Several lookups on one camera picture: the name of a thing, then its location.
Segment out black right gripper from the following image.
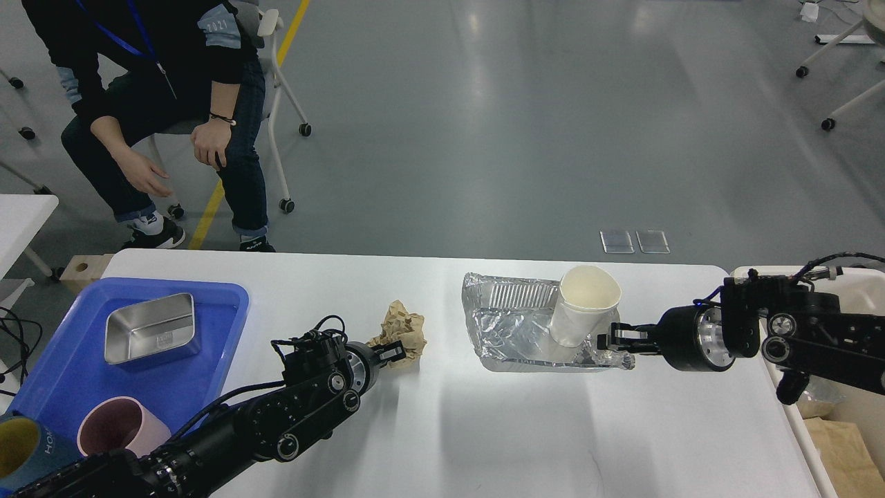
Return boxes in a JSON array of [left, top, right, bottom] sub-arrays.
[[597, 305, 734, 373]]

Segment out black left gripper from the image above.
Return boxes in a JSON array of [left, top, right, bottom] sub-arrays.
[[345, 340, 407, 395]]

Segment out brown paper ball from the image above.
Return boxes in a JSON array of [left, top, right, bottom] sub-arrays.
[[368, 300, 427, 369]]

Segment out white paper cup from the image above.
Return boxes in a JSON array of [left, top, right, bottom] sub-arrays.
[[549, 265, 622, 348]]

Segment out aluminium foil tray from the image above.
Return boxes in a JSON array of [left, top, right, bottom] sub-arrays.
[[461, 273, 636, 374]]

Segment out square stainless steel tray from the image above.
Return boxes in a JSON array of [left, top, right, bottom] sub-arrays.
[[104, 293, 202, 371]]

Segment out pink mug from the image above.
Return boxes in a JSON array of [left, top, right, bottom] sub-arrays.
[[76, 396, 171, 457]]

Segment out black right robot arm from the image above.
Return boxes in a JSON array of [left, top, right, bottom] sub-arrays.
[[593, 252, 884, 405]]

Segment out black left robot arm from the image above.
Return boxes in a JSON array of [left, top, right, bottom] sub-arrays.
[[12, 322, 407, 497]]

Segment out person's left hand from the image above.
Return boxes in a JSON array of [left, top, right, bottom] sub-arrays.
[[190, 118, 233, 172]]

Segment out person's right hand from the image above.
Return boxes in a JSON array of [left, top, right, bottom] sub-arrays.
[[111, 146, 174, 196]]

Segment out clear floor plate right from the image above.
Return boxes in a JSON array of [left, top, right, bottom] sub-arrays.
[[635, 230, 671, 255]]

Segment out clear floor plate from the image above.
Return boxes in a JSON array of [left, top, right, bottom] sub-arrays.
[[635, 230, 671, 255], [599, 230, 635, 255]]

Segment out clear floor plate left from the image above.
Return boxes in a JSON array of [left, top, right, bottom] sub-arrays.
[[599, 230, 635, 255]]

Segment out crumpled clear plastic in bin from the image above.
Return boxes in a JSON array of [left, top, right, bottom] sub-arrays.
[[796, 376, 845, 420]]

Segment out brown paper in bin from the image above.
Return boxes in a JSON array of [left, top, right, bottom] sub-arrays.
[[805, 417, 884, 497]]

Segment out wooden block with hole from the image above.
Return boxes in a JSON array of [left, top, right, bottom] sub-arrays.
[[58, 253, 114, 296]]

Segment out white rolling chair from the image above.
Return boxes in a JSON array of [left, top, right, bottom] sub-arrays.
[[138, 0, 313, 221]]

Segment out teal mug yellow inside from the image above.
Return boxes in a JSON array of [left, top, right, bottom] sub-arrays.
[[1, 415, 82, 497]]

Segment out seated person in black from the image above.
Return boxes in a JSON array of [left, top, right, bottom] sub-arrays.
[[22, 1, 274, 252]]

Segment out small white side table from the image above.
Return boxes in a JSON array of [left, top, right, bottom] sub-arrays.
[[1, 194, 59, 279]]

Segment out white rolling stand legs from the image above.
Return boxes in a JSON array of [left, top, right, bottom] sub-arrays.
[[795, 0, 885, 132]]

